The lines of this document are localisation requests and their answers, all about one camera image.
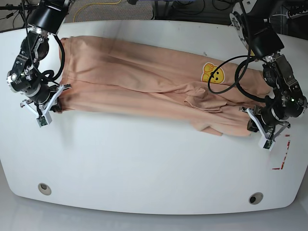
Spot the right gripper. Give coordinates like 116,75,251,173
20,84,72,118

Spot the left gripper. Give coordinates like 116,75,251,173
239,105,291,141

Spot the peach T-shirt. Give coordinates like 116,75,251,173
60,36,257,137

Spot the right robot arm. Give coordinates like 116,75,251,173
6,0,74,126

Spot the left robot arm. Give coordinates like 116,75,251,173
230,0,308,144

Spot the red tape rectangle marking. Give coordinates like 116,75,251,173
269,132,291,170

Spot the right table grommet hole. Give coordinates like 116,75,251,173
249,192,263,205

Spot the table grommet hole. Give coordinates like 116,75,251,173
38,183,51,196
249,192,263,205

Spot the left table grommet hole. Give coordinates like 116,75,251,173
38,183,51,196

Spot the black tripod stand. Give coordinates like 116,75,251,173
0,0,39,29

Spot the white power strip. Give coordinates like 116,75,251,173
287,5,308,19

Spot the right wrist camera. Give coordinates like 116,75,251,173
36,115,52,128

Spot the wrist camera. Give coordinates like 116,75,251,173
258,136,275,151
36,115,52,128

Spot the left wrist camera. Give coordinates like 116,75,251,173
258,136,275,151

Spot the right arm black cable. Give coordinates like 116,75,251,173
38,35,66,84

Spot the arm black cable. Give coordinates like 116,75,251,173
38,35,66,84
207,0,270,104

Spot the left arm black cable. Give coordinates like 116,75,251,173
207,0,270,104

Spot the yellow cable on floor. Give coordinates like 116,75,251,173
73,0,122,23

